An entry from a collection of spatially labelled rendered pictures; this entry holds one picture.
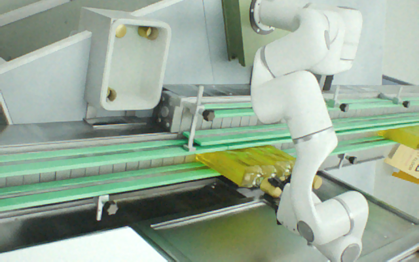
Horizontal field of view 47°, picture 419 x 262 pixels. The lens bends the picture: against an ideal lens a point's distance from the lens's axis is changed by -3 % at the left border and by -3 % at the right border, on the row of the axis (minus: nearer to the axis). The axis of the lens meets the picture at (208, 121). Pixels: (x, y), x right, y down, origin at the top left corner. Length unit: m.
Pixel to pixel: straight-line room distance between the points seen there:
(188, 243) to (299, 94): 0.45
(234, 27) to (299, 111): 0.57
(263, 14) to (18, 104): 0.72
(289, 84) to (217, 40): 0.56
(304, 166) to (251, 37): 0.62
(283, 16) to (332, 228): 0.66
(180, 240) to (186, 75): 0.50
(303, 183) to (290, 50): 0.28
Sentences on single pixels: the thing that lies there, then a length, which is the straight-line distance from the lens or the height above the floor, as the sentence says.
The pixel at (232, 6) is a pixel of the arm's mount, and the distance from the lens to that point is 1.43.
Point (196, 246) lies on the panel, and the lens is 1.16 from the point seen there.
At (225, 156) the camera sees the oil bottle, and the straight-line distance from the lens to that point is 1.29.
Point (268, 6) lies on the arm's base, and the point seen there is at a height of 0.86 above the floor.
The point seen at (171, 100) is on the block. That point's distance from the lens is 1.27.
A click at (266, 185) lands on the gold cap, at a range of 1.22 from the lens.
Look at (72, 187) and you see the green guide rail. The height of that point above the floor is 0.92.
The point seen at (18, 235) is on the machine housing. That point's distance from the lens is 1.19.
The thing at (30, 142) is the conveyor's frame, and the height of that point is 0.87.
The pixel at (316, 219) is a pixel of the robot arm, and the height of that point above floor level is 1.39.
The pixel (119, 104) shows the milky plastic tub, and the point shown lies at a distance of 1.22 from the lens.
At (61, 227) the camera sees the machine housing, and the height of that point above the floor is 0.89.
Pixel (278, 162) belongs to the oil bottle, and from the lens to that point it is 1.33.
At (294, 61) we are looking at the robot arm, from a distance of 1.03.
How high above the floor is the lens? 1.81
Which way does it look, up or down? 43 degrees down
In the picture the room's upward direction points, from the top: 118 degrees clockwise
